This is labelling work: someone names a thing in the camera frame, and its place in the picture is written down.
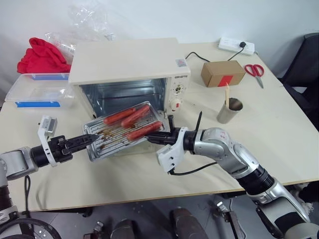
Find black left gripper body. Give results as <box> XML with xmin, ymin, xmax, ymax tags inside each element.
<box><xmin>49</xmin><ymin>135</ymin><xmax>76</xmax><ymax>164</ymax></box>

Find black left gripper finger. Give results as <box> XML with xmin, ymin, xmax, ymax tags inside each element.
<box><xmin>73</xmin><ymin>140</ymin><xmax>93</xmax><ymax>153</ymax></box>
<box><xmin>73</xmin><ymin>134</ymin><xmax>101</xmax><ymax>145</ymax></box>

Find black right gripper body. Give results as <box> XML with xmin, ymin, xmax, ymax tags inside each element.
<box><xmin>162</xmin><ymin>115</ymin><xmax>182</xmax><ymax>146</ymax></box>

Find silver baking tray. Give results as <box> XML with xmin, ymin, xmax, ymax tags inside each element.
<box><xmin>81</xmin><ymin>101</ymin><xmax>170</xmax><ymax>163</ymax></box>

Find red sausage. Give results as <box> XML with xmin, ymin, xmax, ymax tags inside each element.
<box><xmin>127</xmin><ymin>121</ymin><xmax>162</xmax><ymax>140</ymax></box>
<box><xmin>121</xmin><ymin>104</ymin><xmax>151</xmax><ymax>128</ymax></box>
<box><xmin>103</xmin><ymin>107</ymin><xmax>137</xmax><ymax>125</ymax></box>

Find cream toaster oven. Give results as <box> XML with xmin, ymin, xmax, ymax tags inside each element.
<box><xmin>68</xmin><ymin>37</ymin><xmax>191</xmax><ymax>120</ymax></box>

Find clear box with blue latches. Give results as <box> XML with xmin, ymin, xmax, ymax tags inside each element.
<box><xmin>18</xmin><ymin>72</ymin><xmax>71</xmax><ymax>88</ymax></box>
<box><xmin>4</xmin><ymin>86</ymin><xmax>76</xmax><ymax>111</ymax></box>

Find stainless steel cup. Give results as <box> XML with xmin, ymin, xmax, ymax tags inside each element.
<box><xmin>216</xmin><ymin>97</ymin><xmax>245</xmax><ymax>124</ymax></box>

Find cardboard box with red tape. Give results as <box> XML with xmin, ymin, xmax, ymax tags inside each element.
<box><xmin>200</xmin><ymin>60</ymin><xmax>246</xmax><ymax>88</ymax></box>

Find dark rounded shape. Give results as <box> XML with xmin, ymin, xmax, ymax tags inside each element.
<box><xmin>113</xmin><ymin>218</ymin><xmax>141</xmax><ymax>239</ymax></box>
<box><xmin>170</xmin><ymin>207</ymin><xmax>194</xmax><ymax>239</ymax></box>

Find red cloth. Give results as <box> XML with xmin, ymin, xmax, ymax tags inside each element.
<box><xmin>16</xmin><ymin>37</ymin><xmax>73</xmax><ymax>75</ymax></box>

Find black metal clamp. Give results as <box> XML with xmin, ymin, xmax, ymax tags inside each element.
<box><xmin>211</xmin><ymin>196</ymin><xmax>241</xmax><ymax>239</ymax></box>

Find white power strip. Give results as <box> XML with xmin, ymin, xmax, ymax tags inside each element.
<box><xmin>218</xmin><ymin>36</ymin><xmax>256</xmax><ymax>57</ymax></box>

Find clear crumpled plastic bag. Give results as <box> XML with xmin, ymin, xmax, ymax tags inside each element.
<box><xmin>44</xmin><ymin>1</ymin><xmax>118</xmax><ymax>58</ymax></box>

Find black chair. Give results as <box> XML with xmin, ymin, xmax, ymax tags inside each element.
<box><xmin>278</xmin><ymin>32</ymin><xmax>319</xmax><ymax>131</ymax></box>

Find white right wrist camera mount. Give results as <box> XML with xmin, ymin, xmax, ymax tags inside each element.
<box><xmin>156</xmin><ymin>126</ymin><xmax>189</xmax><ymax>173</ymax></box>

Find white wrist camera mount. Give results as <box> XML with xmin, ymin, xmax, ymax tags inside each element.
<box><xmin>37</xmin><ymin>115</ymin><xmax>60</xmax><ymax>168</ymax></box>
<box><xmin>156</xmin><ymin>126</ymin><xmax>189</xmax><ymax>173</ymax></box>

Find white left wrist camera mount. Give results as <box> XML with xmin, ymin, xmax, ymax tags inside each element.
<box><xmin>37</xmin><ymin>115</ymin><xmax>60</xmax><ymax>168</ymax></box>

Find black pointed cable tie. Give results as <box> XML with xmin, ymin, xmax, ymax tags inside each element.
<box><xmin>195</xmin><ymin>112</ymin><xmax>203</xmax><ymax>132</ymax></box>

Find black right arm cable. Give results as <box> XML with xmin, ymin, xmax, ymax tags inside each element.
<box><xmin>168</xmin><ymin>161</ymin><xmax>218</xmax><ymax>177</ymax></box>

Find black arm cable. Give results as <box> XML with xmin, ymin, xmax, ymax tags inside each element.
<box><xmin>23</xmin><ymin>174</ymin><xmax>32</xmax><ymax>213</ymax></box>
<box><xmin>168</xmin><ymin>161</ymin><xmax>218</xmax><ymax>177</ymax></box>

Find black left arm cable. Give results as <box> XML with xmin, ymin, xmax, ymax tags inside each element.
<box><xmin>23</xmin><ymin>174</ymin><xmax>32</xmax><ymax>213</ymax></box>

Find dark curved ring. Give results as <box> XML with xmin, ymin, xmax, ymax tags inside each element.
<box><xmin>0</xmin><ymin>217</ymin><xmax>38</xmax><ymax>239</ymax></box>

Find red handled scissors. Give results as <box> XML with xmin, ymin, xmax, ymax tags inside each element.
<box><xmin>244</xmin><ymin>63</ymin><xmax>265</xmax><ymax>89</ymax></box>

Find black plug with cable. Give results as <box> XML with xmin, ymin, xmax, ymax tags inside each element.
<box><xmin>185</xmin><ymin>41</ymin><xmax>248</xmax><ymax>63</ymax></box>

